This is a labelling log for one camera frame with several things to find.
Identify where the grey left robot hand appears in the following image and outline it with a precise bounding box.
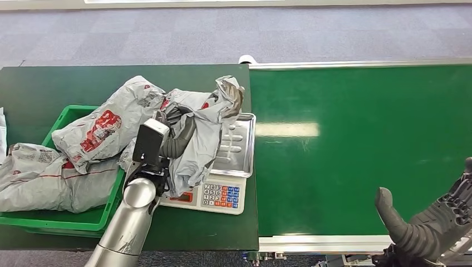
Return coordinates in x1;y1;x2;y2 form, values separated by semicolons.
159;106;198;160

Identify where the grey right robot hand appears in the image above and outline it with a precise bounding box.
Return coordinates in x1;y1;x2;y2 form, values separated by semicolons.
374;157;472;263

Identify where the grey courier bag black print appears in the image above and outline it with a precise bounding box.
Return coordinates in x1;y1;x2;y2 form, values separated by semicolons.
117;75;246;198

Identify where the green conveyor belt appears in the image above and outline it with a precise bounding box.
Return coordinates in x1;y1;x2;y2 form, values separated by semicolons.
249;65;472;237

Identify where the white electronic scale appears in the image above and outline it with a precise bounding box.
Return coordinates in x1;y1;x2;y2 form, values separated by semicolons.
158;173;247;216

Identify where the grey courier bag red print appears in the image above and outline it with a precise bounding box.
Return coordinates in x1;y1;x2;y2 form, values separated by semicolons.
51;75;166;175

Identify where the green plastic crate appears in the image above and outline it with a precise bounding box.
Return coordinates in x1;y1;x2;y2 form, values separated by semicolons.
0;105;129;240

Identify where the grey courier bag red line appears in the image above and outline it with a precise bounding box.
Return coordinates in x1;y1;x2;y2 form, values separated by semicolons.
0;142;125;215

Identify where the white plastic bag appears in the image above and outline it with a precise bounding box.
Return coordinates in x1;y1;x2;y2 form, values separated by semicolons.
0;107;8;165

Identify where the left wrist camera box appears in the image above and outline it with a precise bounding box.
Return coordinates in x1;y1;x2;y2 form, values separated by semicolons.
131;118;171;167

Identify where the aluminium conveyor frame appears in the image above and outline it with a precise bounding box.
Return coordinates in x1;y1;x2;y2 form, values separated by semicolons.
238;54;472;267

